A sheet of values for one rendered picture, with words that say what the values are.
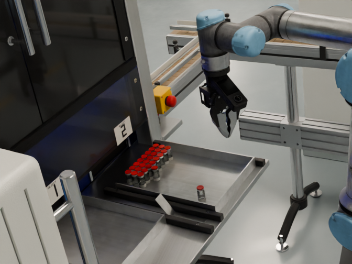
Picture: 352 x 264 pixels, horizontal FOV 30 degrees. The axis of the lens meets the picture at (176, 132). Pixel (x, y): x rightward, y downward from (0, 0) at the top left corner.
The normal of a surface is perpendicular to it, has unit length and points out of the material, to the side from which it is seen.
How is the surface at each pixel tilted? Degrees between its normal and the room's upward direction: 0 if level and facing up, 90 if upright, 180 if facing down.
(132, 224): 0
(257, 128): 90
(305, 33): 85
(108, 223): 0
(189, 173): 0
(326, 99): 90
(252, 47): 89
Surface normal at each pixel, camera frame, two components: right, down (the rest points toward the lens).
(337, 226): -0.72, 0.54
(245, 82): -0.15, -0.86
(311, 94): -0.50, 0.49
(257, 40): 0.66, 0.27
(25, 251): 0.83, 0.16
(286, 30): -0.75, 0.36
